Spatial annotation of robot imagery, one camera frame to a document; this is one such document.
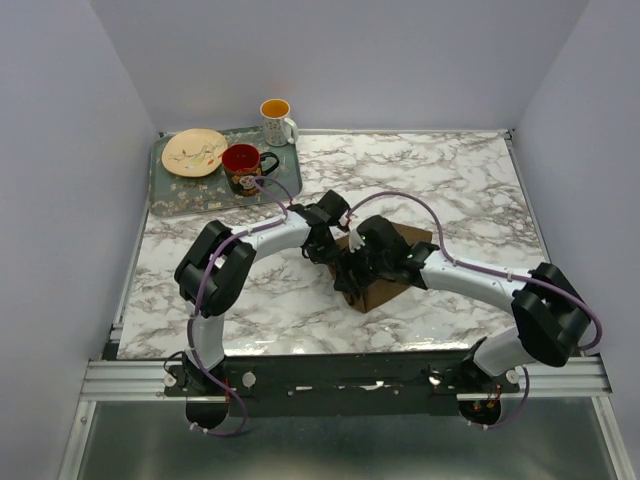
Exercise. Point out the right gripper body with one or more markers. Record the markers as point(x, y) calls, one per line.
point(365, 265)

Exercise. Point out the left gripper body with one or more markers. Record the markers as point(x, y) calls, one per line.
point(323, 253)

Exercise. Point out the brown cloth napkin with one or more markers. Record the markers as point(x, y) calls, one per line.
point(384, 234)

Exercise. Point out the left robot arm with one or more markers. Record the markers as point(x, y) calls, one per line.
point(214, 271)

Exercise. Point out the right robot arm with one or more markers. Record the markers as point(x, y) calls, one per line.
point(549, 319)

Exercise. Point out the black skull mug red inside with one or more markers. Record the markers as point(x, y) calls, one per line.
point(242, 162)

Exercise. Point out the white mug orange inside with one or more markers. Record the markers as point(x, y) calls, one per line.
point(278, 128)

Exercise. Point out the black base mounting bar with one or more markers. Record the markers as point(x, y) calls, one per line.
point(437, 382)

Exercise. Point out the beige floral plate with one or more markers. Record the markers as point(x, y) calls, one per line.
point(194, 153)

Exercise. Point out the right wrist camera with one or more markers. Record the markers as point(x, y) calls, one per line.
point(355, 241)

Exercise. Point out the aluminium frame rail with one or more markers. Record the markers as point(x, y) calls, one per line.
point(142, 381)

